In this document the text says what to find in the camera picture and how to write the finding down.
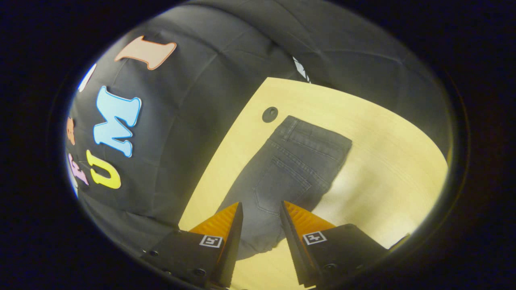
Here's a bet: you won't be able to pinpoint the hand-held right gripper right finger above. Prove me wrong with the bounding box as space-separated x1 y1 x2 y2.
280 200 391 288

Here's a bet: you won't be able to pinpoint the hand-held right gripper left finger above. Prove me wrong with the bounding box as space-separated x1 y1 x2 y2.
141 201 244 288

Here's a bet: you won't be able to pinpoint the dark grey denim jeans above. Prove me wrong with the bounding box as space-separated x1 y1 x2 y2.
218 115 353 260

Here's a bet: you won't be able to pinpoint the black backdrop cloth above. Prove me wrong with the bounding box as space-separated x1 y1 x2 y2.
67 0 452 247

